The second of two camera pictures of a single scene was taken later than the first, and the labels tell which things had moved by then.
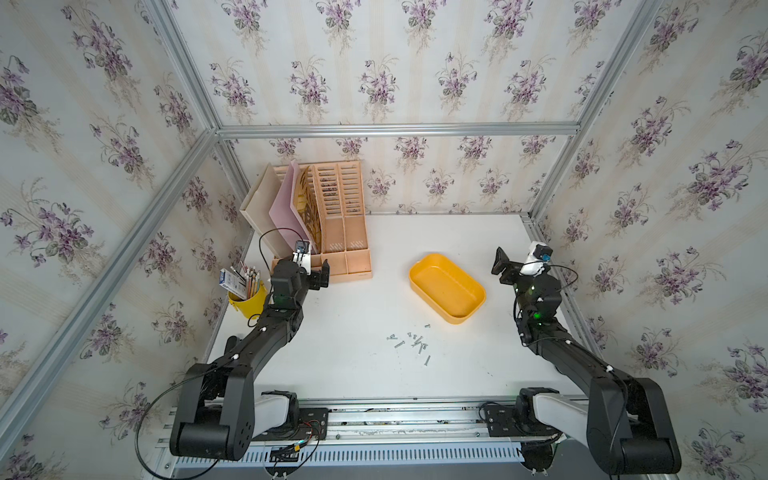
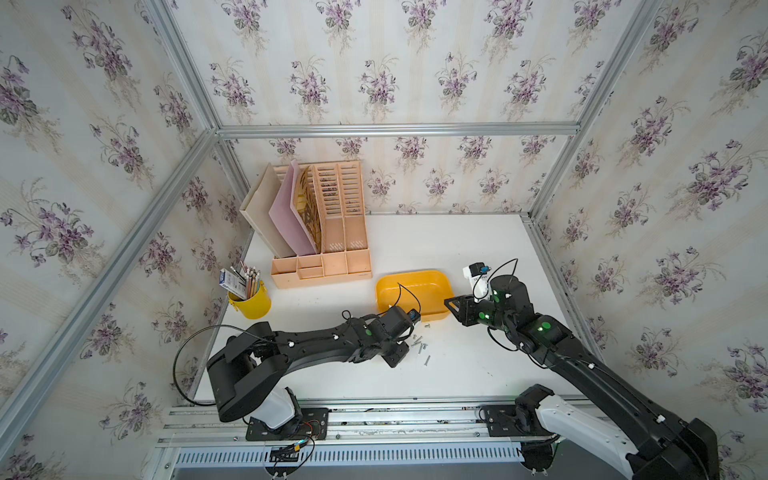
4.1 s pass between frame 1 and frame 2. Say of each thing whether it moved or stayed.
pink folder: stayed
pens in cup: stayed
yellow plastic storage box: moved
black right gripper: moved
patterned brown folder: stayed
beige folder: stayed
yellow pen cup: stayed
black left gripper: moved
